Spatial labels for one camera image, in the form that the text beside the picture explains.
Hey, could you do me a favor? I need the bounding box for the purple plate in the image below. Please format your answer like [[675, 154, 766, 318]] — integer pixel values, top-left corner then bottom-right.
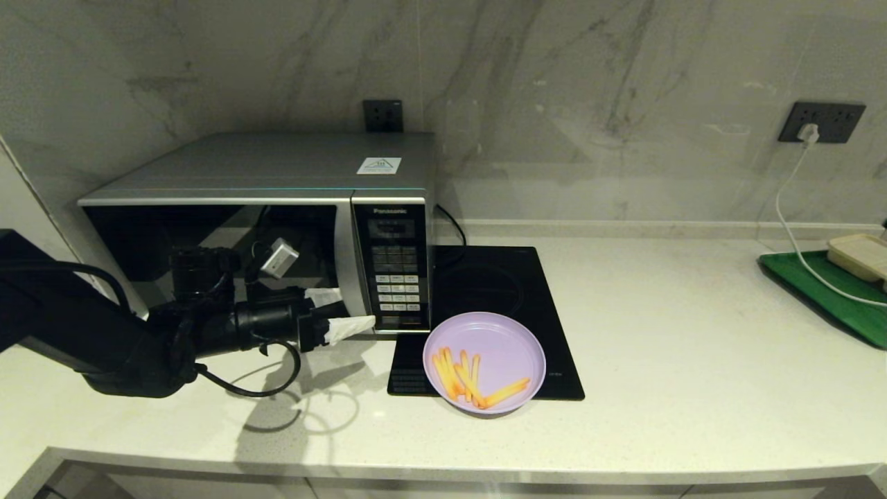
[[422, 311, 547, 415]]

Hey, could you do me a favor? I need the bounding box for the black glass microwave door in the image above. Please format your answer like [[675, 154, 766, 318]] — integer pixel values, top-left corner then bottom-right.
[[82, 203, 368, 335]]

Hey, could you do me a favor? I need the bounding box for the silver Panasonic microwave oven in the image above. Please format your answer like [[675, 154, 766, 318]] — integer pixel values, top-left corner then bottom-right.
[[78, 132, 437, 340]]

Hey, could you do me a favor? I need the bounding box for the black induction cooktop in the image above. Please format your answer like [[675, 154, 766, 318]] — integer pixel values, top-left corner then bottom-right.
[[387, 245, 586, 401]]

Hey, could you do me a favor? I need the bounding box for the beige cabinet door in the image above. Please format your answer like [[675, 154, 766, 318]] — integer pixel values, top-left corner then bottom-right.
[[683, 477, 887, 499], [49, 463, 309, 499], [308, 478, 683, 499]]

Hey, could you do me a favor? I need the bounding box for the green tray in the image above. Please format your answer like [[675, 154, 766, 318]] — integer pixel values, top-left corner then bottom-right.
[[757, 249, 887, 349]]

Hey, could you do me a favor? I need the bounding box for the beige lidded container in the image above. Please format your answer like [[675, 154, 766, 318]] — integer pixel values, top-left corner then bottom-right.
[[827, 234, 887, 283]]

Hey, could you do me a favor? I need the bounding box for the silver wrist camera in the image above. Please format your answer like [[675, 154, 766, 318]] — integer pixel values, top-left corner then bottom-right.
[[260, 238, 300, 279]]

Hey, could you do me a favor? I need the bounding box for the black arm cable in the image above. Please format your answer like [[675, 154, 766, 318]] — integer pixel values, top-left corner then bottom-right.
[[194, 338, 303, 399]]

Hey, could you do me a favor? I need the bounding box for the black power cord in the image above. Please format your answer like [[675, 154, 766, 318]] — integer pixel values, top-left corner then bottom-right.
[[434, 204, 468, 268]]

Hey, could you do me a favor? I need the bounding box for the small black wall socket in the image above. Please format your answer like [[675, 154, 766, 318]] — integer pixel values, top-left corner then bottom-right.
[[362, 100, 404, 134]]

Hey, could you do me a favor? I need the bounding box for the white power cable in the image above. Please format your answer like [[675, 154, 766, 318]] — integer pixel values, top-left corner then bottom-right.
[[774, 139, 887, 308]]

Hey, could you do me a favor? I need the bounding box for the wide black wall socket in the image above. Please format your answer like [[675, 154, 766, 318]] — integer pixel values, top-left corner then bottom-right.
[[778, 101, 867, 145]]

